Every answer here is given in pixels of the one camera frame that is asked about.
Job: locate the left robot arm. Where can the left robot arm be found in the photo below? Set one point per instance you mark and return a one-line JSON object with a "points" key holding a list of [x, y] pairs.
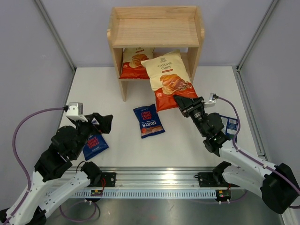
{"points": [[34, 206]]}

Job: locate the aluminium mounting rail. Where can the aluminium mounting rail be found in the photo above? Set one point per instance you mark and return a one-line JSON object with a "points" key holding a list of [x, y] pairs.
{"points": [[143, 178]]}

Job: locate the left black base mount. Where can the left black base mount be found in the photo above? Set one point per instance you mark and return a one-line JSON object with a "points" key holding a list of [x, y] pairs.
{"points": [[97, 177]]}

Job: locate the cassava chips bag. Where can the cassava chips bag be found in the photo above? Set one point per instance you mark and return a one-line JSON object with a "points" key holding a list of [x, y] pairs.
{"points": [[168, 77], [131, 65]]}

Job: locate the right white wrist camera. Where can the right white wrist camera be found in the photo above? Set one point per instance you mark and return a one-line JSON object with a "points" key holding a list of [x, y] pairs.
{"points": [[212, 100]]}

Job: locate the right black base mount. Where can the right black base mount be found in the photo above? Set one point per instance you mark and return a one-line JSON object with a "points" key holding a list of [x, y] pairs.
{"points": [[214, 178]]}

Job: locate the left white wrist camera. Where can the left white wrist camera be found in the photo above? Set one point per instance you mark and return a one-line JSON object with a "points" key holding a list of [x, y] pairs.
{"points": [[75, 112]]}

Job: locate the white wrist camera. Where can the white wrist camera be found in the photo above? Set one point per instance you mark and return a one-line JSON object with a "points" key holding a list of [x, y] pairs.
{"points": [[75, 112], [212, 100]]}

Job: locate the blue burts bag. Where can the blue burts bag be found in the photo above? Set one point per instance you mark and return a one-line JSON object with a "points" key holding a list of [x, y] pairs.
{"points": [[149, 121], [94, 146]]}

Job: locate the blue bag back side up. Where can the blue bag back side up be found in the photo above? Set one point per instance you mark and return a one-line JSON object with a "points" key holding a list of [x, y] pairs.
{"points": [[231, 126]]}

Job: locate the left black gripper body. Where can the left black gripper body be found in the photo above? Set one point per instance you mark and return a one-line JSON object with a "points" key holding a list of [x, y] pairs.
{"points": [[85, 130]]}

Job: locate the wooden two-tier shelf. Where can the wooden two-tier shelf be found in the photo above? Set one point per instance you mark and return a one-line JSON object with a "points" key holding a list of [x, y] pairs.
{"points": [[158, 27]]}

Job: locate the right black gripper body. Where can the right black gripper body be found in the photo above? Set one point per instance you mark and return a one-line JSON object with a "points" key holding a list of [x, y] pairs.
{"points": [[196, 111]]}

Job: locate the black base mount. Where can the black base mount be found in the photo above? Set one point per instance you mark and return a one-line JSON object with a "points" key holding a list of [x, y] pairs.
{"points": [[214, 178], [97, 177]]}

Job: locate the white slotted cable duct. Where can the white slotted cable duct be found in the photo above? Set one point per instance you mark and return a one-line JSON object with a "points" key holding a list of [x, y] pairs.
{"points": [[147, 194]]}

